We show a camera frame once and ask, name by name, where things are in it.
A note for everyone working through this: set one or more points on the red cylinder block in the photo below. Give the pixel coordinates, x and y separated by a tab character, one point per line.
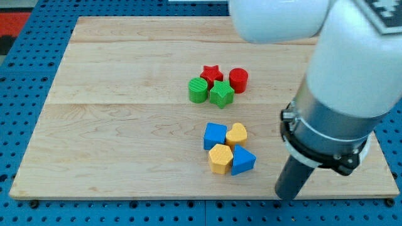
238	78

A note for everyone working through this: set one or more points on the green cylinder block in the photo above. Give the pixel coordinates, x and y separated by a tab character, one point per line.
198	90

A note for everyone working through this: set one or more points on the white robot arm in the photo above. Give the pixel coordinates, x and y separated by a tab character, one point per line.
353	79

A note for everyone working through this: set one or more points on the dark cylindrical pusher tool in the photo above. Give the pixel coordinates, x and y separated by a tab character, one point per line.
292	178

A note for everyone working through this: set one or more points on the blue cube block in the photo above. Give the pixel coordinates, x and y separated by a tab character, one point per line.
214	134

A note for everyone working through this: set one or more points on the yellow hexagon block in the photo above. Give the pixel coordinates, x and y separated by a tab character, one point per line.
220	159

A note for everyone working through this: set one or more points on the wooden board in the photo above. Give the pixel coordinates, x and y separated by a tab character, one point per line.
117	123

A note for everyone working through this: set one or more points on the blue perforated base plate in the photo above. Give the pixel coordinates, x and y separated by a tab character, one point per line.
26	75

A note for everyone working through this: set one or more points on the blue triangle block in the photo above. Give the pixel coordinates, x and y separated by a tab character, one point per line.
243	160

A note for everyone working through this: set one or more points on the yellow heart block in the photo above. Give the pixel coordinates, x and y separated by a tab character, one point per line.
237	135

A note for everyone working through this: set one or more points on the red star block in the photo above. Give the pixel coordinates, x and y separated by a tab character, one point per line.
210	74

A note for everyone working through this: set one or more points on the green star block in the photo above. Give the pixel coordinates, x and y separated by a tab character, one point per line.
221	93

